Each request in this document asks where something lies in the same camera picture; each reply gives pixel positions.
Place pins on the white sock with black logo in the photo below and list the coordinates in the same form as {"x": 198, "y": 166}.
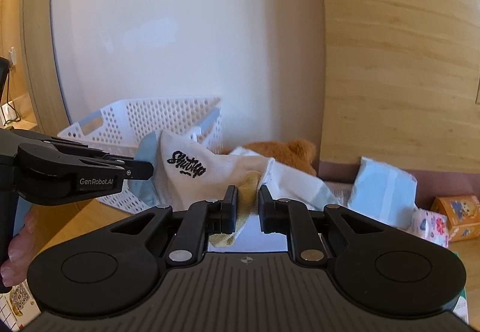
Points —
{"x": 186, "y": 172}

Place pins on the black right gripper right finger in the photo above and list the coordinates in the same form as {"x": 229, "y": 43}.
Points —
{"x": 294, "y": 220}

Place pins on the white perforated plastic basket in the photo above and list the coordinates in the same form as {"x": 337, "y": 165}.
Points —
{"x": 119, "y": 127}

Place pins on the QR code sticker sheet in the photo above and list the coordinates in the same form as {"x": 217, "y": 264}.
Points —
{"x": 18, "y": 308}

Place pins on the brown plush teddy bear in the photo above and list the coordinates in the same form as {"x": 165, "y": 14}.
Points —
{"x": 299, "y": 154}

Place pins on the person's left hand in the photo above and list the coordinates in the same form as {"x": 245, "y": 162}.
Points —
{"x": 20, "y": 253}

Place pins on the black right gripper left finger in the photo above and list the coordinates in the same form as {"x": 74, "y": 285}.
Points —
{"x": 195, "y": 225}

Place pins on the light blue folded diaper pack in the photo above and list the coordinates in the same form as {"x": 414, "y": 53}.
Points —
{"x": 384, "y": 193}

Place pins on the orange small box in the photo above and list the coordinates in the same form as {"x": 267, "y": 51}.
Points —
{"x": 462, "y": 213}

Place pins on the white pink floral pack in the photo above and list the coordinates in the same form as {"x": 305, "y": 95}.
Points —
{"x": 430, "y": 226}

